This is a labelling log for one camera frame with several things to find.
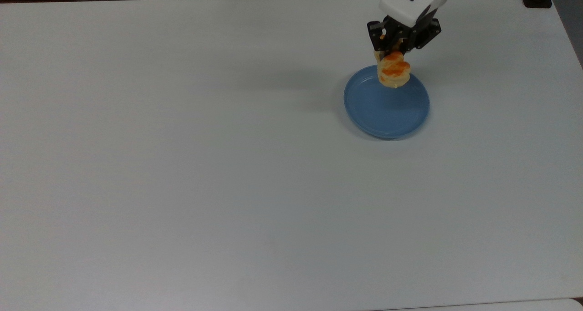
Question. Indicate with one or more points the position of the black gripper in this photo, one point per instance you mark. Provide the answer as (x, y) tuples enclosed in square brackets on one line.
[(398, 31)]

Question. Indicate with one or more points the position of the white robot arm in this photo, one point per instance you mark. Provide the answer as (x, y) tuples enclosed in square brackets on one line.
[(412, 3)]

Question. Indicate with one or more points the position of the blue plate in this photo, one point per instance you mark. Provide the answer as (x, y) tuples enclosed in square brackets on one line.
[(387, 115)]

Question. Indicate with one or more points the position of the bread with orange topping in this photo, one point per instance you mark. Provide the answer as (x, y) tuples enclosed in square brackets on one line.
[(394, 72)]

